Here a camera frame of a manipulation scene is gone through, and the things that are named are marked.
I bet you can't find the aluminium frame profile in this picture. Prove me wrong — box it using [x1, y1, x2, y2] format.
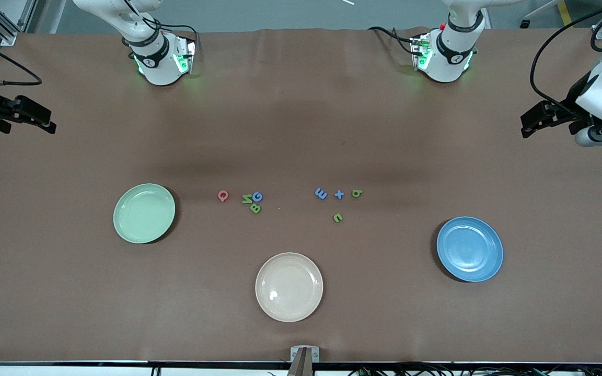
[0, 0, 38, 46]

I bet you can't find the black cable bundle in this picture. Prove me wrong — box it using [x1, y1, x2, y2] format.
[348, 362, 602, 376]

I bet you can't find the green plate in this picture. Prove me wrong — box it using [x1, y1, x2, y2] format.
[113, 183, 176, 244]

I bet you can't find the black right arm base cable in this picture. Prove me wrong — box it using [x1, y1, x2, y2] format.
[123, 0, 200, 50]

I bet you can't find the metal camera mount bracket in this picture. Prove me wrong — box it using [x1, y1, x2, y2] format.
[288, 346, 320, 376]

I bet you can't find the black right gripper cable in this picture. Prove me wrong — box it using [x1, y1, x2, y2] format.
[0, 30, 43, 87]

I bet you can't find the beige plate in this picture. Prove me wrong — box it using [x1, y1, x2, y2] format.
[255, 252, 324, 323]

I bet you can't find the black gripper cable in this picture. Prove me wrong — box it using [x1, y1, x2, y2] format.
[0, 30, 43, 87]
[530, 4, 602, 109]

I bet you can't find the black arm base cable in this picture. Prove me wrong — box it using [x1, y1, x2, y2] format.
[123, 0, 200, 50]
[368, 25, 418, 57]

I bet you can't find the black left arm base cable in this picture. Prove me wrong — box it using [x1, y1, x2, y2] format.
[368, 25, 418, 57]

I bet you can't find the blue plate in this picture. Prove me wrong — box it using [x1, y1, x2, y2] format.
[436, 216, 504, 283]

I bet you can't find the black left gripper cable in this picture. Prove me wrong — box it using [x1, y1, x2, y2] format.
[530, 4, 602, 109]

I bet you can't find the brown table cover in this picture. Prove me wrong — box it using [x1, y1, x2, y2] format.
[0, 27, 602, 365]

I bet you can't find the office chair base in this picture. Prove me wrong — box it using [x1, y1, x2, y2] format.
[520, 0, 563, 28]

